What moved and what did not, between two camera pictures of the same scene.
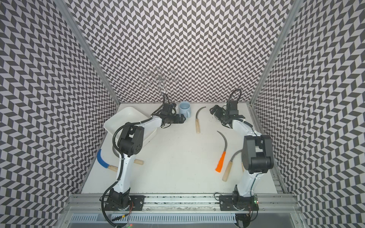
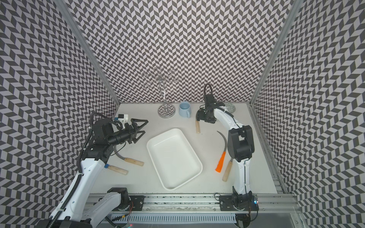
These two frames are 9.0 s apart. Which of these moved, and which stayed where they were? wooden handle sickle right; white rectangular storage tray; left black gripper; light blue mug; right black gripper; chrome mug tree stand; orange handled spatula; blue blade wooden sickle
Moved: white rectangular storage tray; left black gripper; right black gripper
Stayed: wooden handle sickle right; blue blade wooden sickle; light blue mug; chrome mug tree stand; orange handled spatula
